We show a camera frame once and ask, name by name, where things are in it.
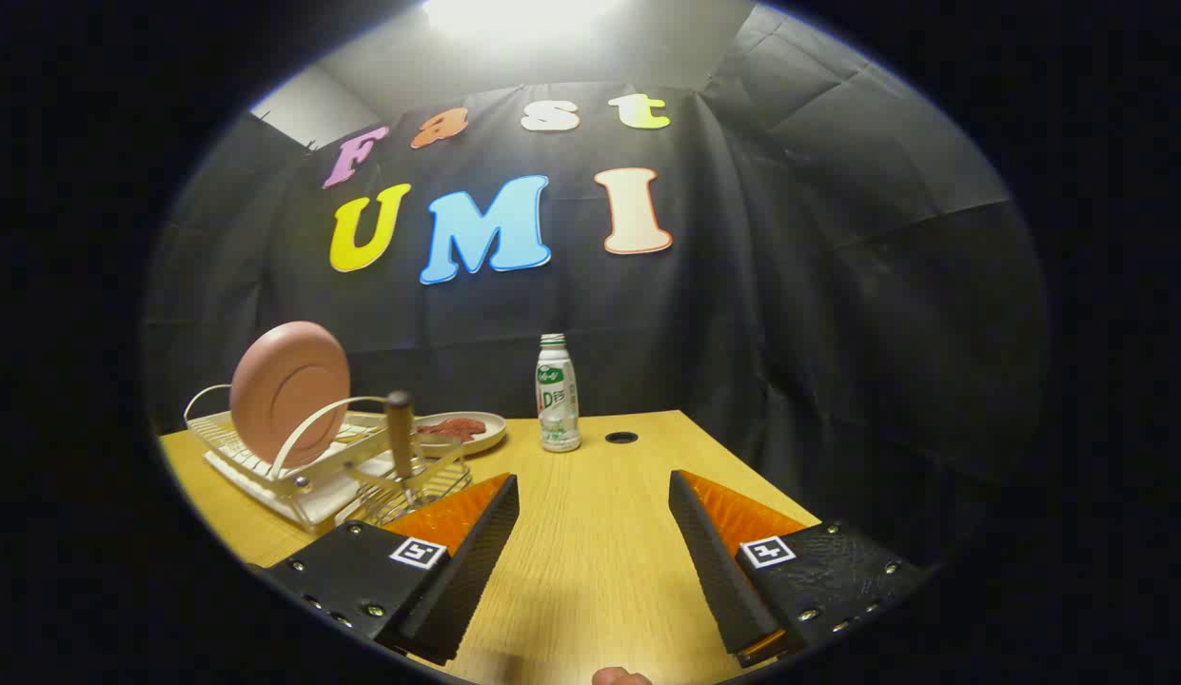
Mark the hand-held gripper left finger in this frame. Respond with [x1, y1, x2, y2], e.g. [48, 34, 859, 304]
[266, 473, 521, 667]

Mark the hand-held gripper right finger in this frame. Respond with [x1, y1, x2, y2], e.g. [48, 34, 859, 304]
[668, 469, 934, 669]

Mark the metal wire basket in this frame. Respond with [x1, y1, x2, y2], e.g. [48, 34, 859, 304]
[347, 442, 474, 527]

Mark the wooden handle spoon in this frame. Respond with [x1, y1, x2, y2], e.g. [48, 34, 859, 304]
[385, 389, 422, 505]

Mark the white wire dish rack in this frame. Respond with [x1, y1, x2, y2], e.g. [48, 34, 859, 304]
[184, 383, 429, 500]

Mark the pink plate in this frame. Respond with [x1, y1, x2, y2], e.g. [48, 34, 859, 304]
[230, 321, 351, 469]

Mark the beige plate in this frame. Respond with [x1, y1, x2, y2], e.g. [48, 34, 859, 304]
[414, 411, 507, 458]

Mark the red raw meat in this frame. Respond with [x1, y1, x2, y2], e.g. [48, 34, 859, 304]
[419, 416, 484, 443]

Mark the white drip tray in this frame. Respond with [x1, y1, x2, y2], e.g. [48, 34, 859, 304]
[205, 447, 391, 534]

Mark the white green drink bottle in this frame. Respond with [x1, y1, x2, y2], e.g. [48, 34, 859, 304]
[536, 333, 582, 453]

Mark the black backdrop cloth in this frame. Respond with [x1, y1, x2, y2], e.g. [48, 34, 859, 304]
[143, 5, 1053, 572]

